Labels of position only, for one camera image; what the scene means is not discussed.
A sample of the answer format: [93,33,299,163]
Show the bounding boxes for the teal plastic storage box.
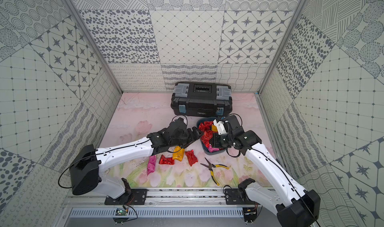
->
[196,117,226,155]

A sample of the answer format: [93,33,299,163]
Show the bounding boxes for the yellow tea bag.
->
[172,146,185,162]

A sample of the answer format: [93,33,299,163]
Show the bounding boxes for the red tea bag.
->
[185,150,198,167]
[159,155,175,166]

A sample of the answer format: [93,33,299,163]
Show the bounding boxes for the magenta tea bag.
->
[147,156,157,175]
[208,145,221,153]

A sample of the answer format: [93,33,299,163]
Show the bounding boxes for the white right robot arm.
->
[213,116,321,227]

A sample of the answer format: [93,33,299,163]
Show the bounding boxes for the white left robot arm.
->
[69,118,203,199]

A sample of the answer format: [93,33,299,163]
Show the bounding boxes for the pile of red tea bags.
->
[198,121,218,152]

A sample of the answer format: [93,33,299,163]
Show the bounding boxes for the black plastic toolbox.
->
[171,82,233,118]

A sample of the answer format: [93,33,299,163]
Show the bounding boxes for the yellow handled pliers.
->
[200,157,230,186]

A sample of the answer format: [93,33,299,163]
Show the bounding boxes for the aluminium mounting rail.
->
[62,187,266,223]

